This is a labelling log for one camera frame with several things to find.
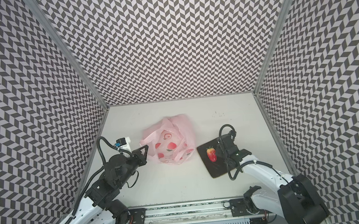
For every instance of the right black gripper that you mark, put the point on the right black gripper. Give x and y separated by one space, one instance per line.
223 149

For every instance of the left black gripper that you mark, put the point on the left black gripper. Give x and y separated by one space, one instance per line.
142 159

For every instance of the red yellow fake strawberry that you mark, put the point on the red yellow fake strawberry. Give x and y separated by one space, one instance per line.
211 154

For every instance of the pink plastic bag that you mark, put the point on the pink plastic bag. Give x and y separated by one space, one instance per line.
177 129

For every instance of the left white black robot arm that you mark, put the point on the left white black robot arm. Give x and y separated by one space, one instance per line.
99 204

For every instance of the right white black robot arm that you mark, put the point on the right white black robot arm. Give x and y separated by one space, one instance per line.
293 198

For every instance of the black square plate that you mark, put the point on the black square plate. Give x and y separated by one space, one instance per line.
217 168

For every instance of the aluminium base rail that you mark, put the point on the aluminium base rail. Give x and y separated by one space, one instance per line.
174 213

